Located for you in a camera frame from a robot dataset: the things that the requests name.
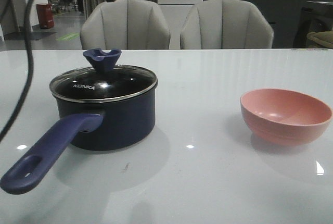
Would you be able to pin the glass lid with blue knob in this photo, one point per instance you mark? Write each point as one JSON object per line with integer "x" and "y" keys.
{"x": 104, "y": 81}

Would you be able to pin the pink plastic bowl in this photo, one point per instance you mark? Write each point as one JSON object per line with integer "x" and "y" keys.
{"x": 285, "y": 117}

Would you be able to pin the left beige upholstered chair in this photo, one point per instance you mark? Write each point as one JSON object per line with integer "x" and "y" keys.
{"x": 126, "y": 24}

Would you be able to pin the beige upholstered chair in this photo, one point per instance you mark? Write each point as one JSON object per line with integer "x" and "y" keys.
{"x": 126, "y": 24}
{"x": 226, "y": 24}

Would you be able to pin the right beige upholstered chair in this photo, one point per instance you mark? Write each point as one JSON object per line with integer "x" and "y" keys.
{"x": 226, "y": 24}

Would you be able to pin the dark blue saucepan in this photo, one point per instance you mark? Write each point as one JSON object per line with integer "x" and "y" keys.
{"x": 90, "y": 126}

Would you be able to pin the dark side table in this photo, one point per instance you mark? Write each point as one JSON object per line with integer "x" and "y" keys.
{"x": 315, "y": 16}

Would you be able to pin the olive cushion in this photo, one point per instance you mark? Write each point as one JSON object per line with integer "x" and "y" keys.
{"x": 320, "y": 39}

